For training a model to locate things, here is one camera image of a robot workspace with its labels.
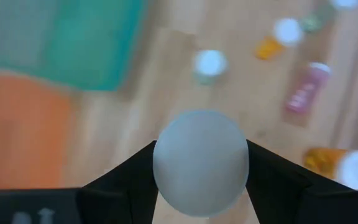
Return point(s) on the green medicine bottle white cap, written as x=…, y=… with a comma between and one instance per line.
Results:
x=312, y=21

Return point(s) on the orange plastic bin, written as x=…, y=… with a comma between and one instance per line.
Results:
x=17, y=130

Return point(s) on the green plastic bin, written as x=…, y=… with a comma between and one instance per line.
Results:
x=67, y=40

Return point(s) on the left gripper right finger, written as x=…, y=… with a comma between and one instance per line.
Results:
x=275, y=193

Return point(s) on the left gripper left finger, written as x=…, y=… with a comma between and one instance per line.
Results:
x=126, y=193

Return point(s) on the orange medicine bottle white cap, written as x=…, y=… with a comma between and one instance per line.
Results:
x=286, y=31

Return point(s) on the large white-capped medicine bottle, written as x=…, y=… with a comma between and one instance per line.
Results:
x=200, y=161

